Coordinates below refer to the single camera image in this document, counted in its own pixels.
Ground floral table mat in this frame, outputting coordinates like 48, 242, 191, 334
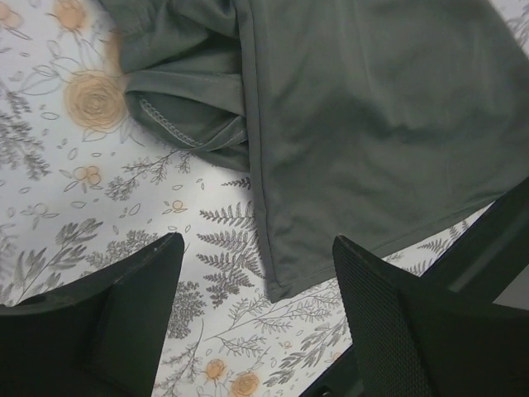
1, 1, 528, 396

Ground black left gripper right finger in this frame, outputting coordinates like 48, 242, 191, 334
306, 237, 528, 396

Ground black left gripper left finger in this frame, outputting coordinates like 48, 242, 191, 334
1, 233, 184, 396

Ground dark grey t shirt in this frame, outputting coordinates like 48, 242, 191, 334
102, 0, 528, 302

